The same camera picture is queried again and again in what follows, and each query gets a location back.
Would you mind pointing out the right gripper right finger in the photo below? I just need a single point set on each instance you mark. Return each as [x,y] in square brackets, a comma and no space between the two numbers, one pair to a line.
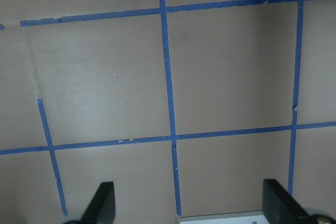
[279,206]

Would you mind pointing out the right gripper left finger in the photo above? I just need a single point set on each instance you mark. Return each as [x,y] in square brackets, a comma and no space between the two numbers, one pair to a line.
[101,208]

